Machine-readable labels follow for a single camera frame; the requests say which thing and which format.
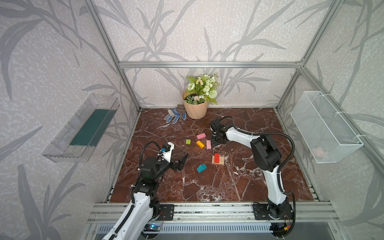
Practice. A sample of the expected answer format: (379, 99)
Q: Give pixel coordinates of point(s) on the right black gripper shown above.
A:
(216, 139)

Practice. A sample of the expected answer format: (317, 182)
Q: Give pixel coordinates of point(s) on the red rectangular block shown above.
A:
(216, 158)

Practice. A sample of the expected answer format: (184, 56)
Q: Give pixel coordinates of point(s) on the green artificial plant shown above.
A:
(202, 89)

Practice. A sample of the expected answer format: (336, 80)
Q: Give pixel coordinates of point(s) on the teal wedge block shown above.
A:
(201, 168)

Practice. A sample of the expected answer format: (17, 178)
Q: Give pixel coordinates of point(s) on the aluminium cage frame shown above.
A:
(300, 66)

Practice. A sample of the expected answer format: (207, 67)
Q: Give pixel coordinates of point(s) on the natural wood block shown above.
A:
(221, 159)
(218, 163)

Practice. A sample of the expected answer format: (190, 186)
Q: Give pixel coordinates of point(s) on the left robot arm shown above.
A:
(144, 204)

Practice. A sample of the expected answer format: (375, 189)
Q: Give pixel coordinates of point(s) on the beige flower pot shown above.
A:
(194, 111)

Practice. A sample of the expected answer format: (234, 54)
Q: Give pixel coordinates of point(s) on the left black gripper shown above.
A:
(177, 162)

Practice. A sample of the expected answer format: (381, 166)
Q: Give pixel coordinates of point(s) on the white wire basket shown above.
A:
(322, 125)

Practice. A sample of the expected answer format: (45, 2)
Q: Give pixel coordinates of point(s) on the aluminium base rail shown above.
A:
(227, 217)

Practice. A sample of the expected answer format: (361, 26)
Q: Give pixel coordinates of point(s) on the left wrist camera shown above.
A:
(166, 151)

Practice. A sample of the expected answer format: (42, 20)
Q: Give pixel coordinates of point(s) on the left green circuit board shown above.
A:
(152, 227)

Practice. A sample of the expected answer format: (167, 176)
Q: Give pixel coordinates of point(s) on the blue dotted work glove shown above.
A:
(174, 115)

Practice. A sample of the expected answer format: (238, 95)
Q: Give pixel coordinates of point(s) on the orange rectangular block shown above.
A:
(200, 144)

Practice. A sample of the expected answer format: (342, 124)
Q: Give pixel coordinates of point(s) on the clear plastic wall shelf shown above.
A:
(78, 139)

